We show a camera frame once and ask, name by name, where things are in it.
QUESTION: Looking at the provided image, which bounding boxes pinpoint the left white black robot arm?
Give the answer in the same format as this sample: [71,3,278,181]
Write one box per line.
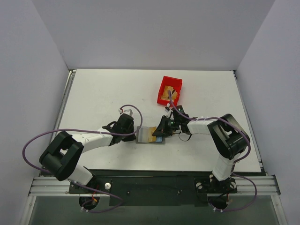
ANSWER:
[39,113,135,193]

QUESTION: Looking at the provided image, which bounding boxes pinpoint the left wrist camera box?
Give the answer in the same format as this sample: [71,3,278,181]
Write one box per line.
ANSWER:
[118,108,133,117]

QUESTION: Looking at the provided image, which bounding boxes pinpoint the grey card holder wallet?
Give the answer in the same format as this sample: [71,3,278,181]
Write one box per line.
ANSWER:
[135,127,164,144]

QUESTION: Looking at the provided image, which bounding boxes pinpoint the gold card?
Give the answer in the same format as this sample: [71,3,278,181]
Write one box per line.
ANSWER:
[148,127,157,143]

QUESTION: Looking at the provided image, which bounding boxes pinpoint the gold cards in bin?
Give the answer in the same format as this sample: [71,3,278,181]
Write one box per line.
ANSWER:
[160,86,178,101]

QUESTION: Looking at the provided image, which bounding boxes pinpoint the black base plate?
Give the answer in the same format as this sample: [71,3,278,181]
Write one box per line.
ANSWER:
[67,168,237,207]

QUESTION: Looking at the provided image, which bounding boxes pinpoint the aluminium table frame rail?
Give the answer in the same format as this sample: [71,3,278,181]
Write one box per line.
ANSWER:
[20,68,77,225]

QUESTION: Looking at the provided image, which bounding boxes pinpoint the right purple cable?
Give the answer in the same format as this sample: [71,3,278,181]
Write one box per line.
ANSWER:
[167,90,258,213]

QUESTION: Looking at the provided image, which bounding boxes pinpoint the red plastic bin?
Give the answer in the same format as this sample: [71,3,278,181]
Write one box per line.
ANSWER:
[157,76,182,106]

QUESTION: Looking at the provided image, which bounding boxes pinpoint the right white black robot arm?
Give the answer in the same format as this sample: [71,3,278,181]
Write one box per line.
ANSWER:
[152,105,251,192]

